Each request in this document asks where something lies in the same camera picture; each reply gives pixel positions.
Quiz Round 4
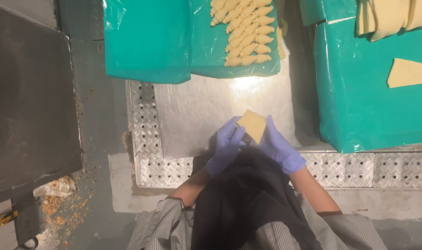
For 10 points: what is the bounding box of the dark metal cart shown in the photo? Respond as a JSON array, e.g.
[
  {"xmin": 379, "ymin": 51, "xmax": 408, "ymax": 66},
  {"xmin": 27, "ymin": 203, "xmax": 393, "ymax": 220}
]
[{"xmin": 0, "ymin": 0, "xmax": 84, "ymax": 249}]

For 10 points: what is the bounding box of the stack of cut dough sheets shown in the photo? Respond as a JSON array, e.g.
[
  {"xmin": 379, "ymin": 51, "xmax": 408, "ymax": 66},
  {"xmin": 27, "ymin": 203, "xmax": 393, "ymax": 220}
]
[{"xmin": 355, "ymin": 0, "xmax": 422, "ymax": 42}]

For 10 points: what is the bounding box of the person's left hand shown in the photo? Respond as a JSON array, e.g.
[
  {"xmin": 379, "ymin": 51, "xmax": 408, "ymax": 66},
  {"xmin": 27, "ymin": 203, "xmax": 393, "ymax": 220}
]
[{"xmin": 205, "ymin": 116, "xmax": 246, "ymax": 178}]

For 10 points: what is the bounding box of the group of rolled raw croissants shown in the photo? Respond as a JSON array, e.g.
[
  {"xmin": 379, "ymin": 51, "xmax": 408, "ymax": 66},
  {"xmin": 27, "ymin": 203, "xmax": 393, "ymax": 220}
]
[{"xmin": 210, "ymin": 0, "xmax": 276, "ymax": 67}]

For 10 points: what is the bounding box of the green plastic sheet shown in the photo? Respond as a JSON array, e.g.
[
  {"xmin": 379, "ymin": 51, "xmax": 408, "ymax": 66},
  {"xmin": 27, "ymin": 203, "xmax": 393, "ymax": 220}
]
[{"xmin": 102, "ymin": 0, "xmax": 193, "ymax": 84}]

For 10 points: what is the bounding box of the triangular raw dough piece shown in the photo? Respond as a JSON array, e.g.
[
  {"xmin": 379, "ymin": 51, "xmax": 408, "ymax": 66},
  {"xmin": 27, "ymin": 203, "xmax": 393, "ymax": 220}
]
[{"xmin": 236, "ymin": 109, "xmax": 267, "ymax": 145}]

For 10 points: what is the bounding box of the person's striped shirt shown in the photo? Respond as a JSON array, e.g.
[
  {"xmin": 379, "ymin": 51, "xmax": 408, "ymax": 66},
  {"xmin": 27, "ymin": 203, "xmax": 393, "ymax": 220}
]
[{"xmin": 127, "ymin": 194, "xmax": 389, "ymax": 250}]

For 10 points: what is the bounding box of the triangular dough piece on tray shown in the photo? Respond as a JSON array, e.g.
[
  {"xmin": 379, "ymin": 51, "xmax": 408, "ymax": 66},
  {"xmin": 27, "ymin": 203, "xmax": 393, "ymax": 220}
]
[{"xmin": 387, "ymin": 58, "xmax": 422, "ymax": 89}]

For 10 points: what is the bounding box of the pile of crumbs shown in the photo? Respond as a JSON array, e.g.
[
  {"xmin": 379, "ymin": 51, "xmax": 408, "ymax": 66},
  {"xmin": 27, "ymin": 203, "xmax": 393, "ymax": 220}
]
[{"xmin": 41, "ymin": 167, "xmax": 93, "ymax": 244}]

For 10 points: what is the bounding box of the large green plastic covered tray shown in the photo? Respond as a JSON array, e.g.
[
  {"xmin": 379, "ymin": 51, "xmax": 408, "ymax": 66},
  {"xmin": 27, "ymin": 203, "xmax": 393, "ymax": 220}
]
[{"xmin": 314, "ymin": 17, "xmax": 422, "ymax": 154}]

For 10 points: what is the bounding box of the crumpled paper scrap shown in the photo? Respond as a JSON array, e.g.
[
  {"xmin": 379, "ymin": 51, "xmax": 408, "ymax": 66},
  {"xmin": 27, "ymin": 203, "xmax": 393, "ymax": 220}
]
[{"xmin": 33, "ymin": 176, "xmax": 76, "ymax": 198}]

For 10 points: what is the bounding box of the person's black apron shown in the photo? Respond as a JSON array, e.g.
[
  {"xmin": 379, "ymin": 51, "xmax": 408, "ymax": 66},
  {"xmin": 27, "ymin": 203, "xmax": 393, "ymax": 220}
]
[{"xmin": 190, "ymin": 147, "xmax": 323, "ymax": 250}]

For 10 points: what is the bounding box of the perforated metal step platform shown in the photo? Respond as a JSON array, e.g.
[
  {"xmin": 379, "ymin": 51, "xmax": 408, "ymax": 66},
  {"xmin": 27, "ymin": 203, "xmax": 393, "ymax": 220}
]
[{"xmin": 126, "ymin": 79, "xmax": 422, "ymax": 190}]

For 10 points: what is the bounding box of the person's right hand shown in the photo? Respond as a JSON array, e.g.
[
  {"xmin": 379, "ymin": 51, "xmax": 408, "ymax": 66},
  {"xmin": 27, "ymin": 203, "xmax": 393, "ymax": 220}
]
[{"xmin": 249, "ymin": 115, "xmax": 307, "ymax": 175}]

